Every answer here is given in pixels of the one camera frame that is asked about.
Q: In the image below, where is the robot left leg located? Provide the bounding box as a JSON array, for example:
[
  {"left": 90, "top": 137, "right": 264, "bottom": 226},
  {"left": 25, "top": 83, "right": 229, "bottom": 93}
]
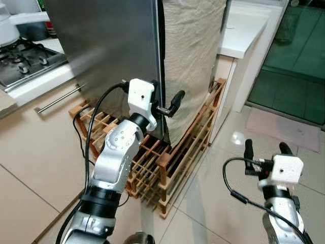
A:
[{"left": 122, "top": 231, "right": 155, "bottom": 244}]

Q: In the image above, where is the thin black floor cable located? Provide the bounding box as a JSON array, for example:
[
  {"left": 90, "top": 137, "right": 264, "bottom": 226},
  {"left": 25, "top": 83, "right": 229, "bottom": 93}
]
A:
[{"left": 73, "top": 104, "right": 94, "bottom": 168}]

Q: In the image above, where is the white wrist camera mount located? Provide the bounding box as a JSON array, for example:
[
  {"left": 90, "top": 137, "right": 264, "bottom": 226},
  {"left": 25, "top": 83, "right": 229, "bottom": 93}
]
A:
[
  {"left": 258, "top": 155, "right": 305, "bottom": 192},
  {"left": 126, "top": 78, "right": 158, "bottom": 132}
]

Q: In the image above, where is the white side cabinet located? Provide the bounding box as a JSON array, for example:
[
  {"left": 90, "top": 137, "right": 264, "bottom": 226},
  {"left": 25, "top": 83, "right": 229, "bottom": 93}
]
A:
[{"left": 209, "top": 0, "right": 290, "bottom": 144}]

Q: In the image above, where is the steel gas stove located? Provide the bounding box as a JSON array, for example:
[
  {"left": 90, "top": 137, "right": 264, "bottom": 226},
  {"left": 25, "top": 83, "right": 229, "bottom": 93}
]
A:
[{"left": 0, "top": 38, "right": 68, "bottom": 92}]

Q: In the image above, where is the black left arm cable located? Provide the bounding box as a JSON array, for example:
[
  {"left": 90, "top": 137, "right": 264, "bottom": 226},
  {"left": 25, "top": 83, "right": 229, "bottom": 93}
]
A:
[{"left": 55, "top": 81, "right": 130, "bottom": 244}]

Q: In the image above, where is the dark cooking pan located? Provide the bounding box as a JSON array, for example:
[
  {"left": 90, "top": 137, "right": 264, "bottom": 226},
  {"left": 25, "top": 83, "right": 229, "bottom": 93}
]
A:
[{"left": 20, "top": 20, "right": 50, "bottom": 41}]

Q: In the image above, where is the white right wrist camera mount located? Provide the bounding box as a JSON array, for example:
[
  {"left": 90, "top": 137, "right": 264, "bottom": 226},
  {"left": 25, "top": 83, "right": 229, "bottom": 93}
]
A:
[{"left": 258, "top": 155, "right": 305, "bottom": 192}]

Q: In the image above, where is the green tinted glass door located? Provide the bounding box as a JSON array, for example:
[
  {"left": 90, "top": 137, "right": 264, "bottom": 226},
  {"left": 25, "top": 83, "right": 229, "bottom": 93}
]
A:
[{"left": 247, "top": 0, "right": 325, "bottom": 126}]

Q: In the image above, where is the white pot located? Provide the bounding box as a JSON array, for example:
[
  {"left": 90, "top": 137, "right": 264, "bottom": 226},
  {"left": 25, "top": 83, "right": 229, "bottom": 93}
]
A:
[{"left": 0, "top": 0, "right": 22, "bottom": 47}]

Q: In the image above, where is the pink floor mat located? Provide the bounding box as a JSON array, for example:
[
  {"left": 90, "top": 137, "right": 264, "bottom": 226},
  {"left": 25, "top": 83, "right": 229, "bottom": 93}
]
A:
[{"left": 245, "top": 108, "right": 321, "bottom": 153}]

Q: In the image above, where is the beige kitchen cabinet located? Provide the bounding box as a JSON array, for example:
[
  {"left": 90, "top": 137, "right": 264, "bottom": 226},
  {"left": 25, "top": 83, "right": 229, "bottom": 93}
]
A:
[{"left": 0, "top": 76, "right": 102, "bottom": 244}]

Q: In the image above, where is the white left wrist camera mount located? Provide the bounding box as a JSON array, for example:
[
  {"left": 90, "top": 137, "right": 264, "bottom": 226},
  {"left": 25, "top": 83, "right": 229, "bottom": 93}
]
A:
[{"left": 126, "top": 78, "right": 158, "bottom": 132}]

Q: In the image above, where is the silver mini fridge body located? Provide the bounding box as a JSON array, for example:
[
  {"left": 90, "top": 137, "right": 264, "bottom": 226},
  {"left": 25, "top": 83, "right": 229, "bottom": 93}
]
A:
[{"left": 43, "top": 0, "right": 166, "bottom": 144}]

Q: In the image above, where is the wooden slatted rack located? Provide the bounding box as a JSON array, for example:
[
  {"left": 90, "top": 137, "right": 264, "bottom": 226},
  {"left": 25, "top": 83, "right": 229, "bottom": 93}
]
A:
[{"left": 69, "top": 77, "right": 228, "bottom": 219}]

